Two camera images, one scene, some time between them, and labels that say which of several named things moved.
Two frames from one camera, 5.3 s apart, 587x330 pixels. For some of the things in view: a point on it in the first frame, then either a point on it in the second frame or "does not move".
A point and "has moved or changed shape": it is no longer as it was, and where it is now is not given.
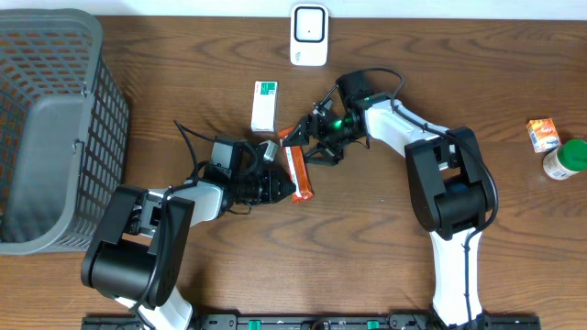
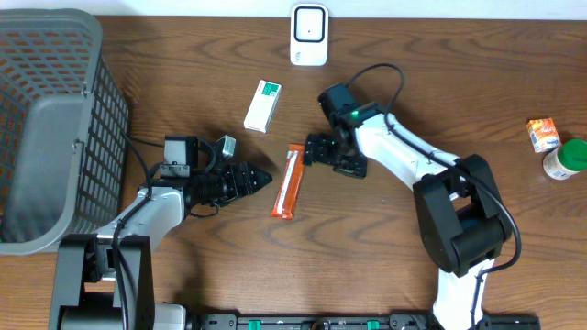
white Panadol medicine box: [264, 106] does not move
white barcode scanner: [309, 34] does not move
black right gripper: [318, 126] → [315, 150]
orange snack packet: [296, 167] has moved or changed shape
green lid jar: [567, 159] does not move
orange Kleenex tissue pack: [543, 135] does not move
